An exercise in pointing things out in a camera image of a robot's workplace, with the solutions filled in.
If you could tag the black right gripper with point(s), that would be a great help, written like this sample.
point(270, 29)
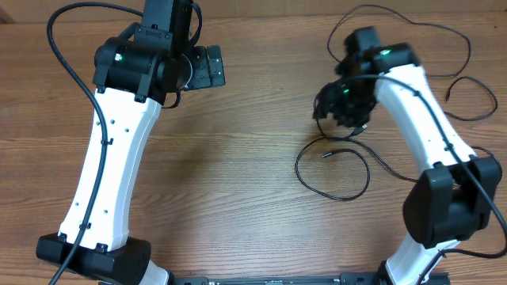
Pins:
point(341, 108)

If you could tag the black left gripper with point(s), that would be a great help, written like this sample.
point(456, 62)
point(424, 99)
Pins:
point(200, 77)

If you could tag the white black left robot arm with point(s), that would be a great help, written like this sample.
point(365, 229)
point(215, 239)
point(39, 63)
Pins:
point(132, 81)

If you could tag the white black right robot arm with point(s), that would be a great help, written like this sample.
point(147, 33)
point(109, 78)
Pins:
point(453, 196)

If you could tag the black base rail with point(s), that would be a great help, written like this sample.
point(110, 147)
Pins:
point(342, 279)

